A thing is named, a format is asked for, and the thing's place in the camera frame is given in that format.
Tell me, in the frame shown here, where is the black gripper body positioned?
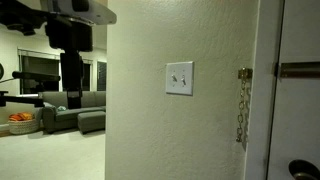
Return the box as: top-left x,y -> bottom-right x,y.
44,18 -> 94,53

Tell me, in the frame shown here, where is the narrow dark window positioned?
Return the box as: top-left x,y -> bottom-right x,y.
96,60 -> 108,92
81,59 -> 94,92

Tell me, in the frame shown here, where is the wide dark window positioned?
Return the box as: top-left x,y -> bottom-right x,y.
18,49 -> 62,95

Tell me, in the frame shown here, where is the grey sofa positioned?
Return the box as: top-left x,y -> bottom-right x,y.
41,90 -> 107,135

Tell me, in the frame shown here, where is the grey ottoman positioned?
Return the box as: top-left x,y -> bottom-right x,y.
77,110 -> 107,135

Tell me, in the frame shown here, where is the orange cloth bundle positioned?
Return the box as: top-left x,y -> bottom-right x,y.
8,112 -> 35,122

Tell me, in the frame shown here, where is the woven white basket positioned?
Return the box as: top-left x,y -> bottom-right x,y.
7,118 -> 40,136

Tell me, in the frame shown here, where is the white door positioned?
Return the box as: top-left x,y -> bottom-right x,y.
266,0 -> 320,180

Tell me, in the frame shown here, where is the black stereo camera bar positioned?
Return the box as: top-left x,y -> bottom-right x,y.
11,70 -> 62,84

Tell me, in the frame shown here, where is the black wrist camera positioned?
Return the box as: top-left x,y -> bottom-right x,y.
0,0 -> 47,37

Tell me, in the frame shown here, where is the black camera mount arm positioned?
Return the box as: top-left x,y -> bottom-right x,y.
0,89 -> 45,109

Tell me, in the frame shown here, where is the white double switch plate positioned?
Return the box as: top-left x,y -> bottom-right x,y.
165,60 -> 195,97

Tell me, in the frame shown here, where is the brass chain bracket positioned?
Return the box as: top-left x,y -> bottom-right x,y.
237,67 -> 254,81

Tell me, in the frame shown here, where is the brass door chain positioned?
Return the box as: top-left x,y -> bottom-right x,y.
235,77 -> 251,144

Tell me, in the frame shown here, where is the bronze chain slide track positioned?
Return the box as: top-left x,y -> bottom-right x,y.
274,61 -> 320,80

